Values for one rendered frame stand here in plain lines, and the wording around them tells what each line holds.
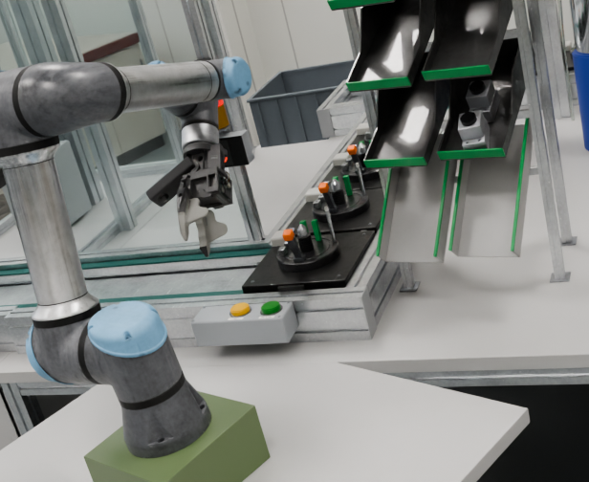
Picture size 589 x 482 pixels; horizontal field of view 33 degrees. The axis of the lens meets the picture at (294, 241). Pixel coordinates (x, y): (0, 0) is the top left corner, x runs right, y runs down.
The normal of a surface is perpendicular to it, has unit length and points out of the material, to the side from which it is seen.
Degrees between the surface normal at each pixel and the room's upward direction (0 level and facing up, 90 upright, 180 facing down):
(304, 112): 90
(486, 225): 45
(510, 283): 0
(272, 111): 90
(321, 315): 90
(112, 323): 5
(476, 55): 25
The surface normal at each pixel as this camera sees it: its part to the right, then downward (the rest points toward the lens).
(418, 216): -0.50, -0.32
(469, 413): -0.24, -0.89
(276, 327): -0.32, 0.44
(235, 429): 0.73, 0.10
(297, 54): -0.65, 0.44
